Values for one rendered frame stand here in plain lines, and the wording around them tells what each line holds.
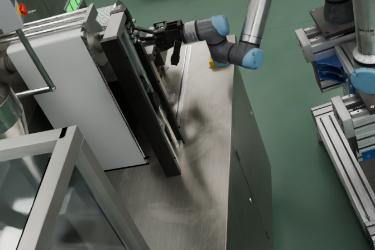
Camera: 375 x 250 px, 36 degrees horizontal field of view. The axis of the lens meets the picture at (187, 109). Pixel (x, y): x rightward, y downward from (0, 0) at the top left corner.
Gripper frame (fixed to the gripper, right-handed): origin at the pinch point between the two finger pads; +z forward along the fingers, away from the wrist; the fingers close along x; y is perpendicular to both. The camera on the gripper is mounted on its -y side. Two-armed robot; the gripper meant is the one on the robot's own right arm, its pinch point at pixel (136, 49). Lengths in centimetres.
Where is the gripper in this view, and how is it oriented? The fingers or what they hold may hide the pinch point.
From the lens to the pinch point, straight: 216.6
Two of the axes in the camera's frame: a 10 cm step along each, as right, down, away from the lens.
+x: -0.9, 6.5, -7.5
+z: -9.5, 1.8, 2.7
